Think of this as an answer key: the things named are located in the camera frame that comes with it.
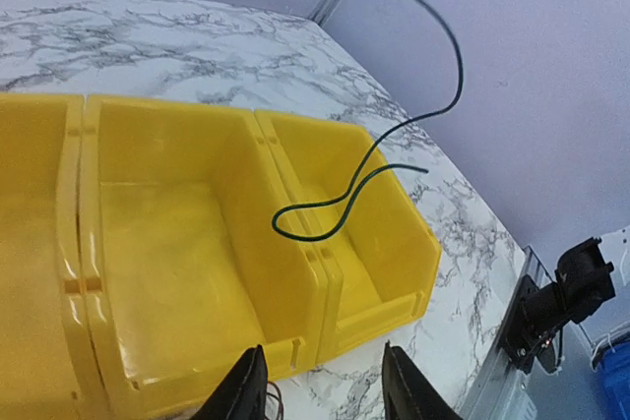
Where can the yellow bin left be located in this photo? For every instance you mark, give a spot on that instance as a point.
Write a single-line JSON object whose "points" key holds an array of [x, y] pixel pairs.
{"points": [[48, 369]]}

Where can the yellow bin middle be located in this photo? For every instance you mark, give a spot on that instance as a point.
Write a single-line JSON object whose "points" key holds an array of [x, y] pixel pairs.
{"points": [[183, 269]]}

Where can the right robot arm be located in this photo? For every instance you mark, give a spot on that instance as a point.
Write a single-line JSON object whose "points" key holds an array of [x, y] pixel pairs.
{"points": [[581, 285]]}

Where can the yellow bin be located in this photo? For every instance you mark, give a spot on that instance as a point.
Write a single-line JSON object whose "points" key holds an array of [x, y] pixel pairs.
{"points": [[381, 266], [183, 269], [48, 369]]}

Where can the yellow bin right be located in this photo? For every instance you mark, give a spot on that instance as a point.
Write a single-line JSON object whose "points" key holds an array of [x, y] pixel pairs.
{"points": [[381, 266]]}

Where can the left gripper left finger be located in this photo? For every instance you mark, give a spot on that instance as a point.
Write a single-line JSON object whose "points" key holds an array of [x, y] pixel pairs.
{"points": [[242, 394]]}

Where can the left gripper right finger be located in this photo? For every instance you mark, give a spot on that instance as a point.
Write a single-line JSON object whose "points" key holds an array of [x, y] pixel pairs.
{"points": [[407, 394]]}

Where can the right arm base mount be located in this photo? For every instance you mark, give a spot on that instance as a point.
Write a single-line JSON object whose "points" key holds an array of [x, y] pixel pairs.
{"points": [[532, 330]]}

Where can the blue object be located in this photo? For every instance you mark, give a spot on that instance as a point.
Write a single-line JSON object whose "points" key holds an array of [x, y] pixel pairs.
{"points": [[612, 364]]}

